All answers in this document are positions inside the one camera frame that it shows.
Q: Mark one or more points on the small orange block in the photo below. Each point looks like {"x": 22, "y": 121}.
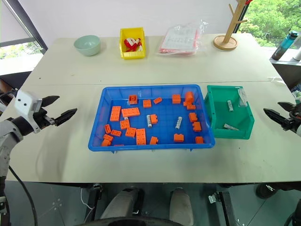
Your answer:
{"x": 197, "y": 126}
{"x": 147, "y": 103}
{"x": 179, "y": 138}
{"x": 176, "y": 99}
{"x": 157, "y": 100}
{"x": 108, "y": 137}
{"x": 108, "y": 129}
{"x": 192, "y": 117}
{"x": 199, "y": 140}
{"x": 130, "y": 132}
{"x": 124, "y": 124}
{"x": 106, "y": 142}
{"x": 132, "y": 99}
{"x": 154, "y": 119}
{"x": 154, "y": 140}

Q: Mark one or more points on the tall orange block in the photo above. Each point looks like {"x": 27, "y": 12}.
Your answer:
{"x": 189, "y": 96}

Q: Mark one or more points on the red and white items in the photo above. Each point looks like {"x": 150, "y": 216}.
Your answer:
{"x": 132, "y": 44}

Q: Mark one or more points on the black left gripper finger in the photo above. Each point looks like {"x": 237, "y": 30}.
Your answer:
{"x": 50, "y": 99}
{"x": 65, "y": 115}

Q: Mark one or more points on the grey robot leg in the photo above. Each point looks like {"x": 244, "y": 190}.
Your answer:
{"x": 180, "y": 204}
{"x": 120, "y": 204}

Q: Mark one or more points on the green plastic bin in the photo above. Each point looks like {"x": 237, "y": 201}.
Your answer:
{"x": 225, "y": 117}

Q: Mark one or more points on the teal water bottle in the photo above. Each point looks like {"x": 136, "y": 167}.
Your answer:
{"x": 283, "y": 46}

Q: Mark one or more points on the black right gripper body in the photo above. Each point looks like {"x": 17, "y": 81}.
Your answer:
{"x": 291, "y": 122}

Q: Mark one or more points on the orange plastic building brick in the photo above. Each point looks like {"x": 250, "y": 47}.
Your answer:
{"x": 130, "y": 112}

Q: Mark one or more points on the black caster wheel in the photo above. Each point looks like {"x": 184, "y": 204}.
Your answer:
{"x": 265, "y": 191}

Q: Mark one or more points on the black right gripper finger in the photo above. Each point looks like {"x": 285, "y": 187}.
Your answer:
{"x": 274, "y": 116}
{"x": 285, "y": 105}

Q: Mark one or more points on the flat orange block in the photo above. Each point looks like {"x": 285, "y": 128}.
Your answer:
{"x": 190, "y": 106}
{"x": 116, "y": 133}

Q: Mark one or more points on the metal latch clamp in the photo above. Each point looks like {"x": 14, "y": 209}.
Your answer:
{"x": 214, "y": 197}

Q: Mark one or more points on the wooden mug tree stand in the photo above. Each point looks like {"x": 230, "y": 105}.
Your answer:
{"x": 229, "y": 35}

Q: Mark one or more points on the yellow plastic bin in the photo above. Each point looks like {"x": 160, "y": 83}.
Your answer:
{"x": 132, "y": 55}

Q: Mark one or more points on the clear label holder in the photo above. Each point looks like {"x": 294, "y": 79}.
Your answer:
{"x": 242, "y": 97}

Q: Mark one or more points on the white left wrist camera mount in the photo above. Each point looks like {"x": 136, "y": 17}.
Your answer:
{"x": 26, "y": 103}

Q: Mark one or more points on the large orange block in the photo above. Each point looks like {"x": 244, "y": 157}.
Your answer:
{"x": 141, "y": 136}
{"x": 115, "y": 113}

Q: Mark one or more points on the dark rounded robot base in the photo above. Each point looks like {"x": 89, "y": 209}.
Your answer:
{"x": 134, "y": 222}

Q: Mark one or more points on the red hanging item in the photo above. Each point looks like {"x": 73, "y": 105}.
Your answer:
{"x": 247, "y": 2}

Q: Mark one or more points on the grey right robot leg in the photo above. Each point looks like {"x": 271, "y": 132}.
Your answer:
{"x": 180, "y": 204}

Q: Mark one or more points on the black table leg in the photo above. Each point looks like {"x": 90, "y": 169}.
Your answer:
{"x": 228, "y": 208}
{"x": 94, "y": 202}

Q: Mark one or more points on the grey left robot leg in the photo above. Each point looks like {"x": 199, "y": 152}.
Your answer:
{"x": 120, "y": 204}

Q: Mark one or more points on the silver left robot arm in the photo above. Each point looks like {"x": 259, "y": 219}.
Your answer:
{"x": 7, "y": 136}

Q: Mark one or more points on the blue plastic tray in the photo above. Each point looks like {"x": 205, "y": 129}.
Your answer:
{"x": 152, "y": 130}

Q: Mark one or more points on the white bottle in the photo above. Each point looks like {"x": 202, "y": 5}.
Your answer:
{"x": 298, "y": 55}

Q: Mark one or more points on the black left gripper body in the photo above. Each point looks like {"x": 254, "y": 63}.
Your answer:
{"x": 44, "y": 118}

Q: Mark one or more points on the pale green bowl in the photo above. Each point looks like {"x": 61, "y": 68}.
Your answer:
{"x": 87, "y": 46}

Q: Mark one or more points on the clear bag with papers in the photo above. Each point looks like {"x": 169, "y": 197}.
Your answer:
{"x": 179, "y": 41}

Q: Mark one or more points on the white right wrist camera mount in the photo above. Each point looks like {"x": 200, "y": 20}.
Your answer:
{"x": 298, "y": 129}

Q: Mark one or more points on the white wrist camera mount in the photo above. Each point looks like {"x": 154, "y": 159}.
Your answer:
{"x": 26, "y": 103}
{"x": 298, "y": 129}

